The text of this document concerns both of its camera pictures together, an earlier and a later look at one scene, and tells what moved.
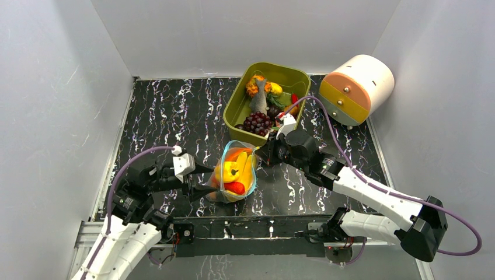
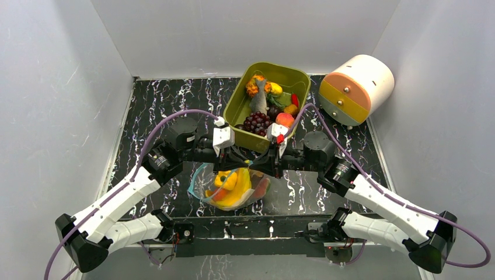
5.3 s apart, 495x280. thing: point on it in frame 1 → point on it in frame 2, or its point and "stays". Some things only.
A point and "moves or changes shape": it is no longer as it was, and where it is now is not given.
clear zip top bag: [236, 177] moves or changes shape
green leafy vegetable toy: [280, 100] stays
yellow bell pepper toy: [227, 171] moves or changes shape
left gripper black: [195, 191] → [229, 159]
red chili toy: [236, 187] → [220, 195]
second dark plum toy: [273, 111] stays
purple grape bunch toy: [258, 122] stays
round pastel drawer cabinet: [351, 91] stays
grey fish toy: [258, 103] stays
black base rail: [254, 238] stays
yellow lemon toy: [276, 88] stays
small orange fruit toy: [294, 111] stays
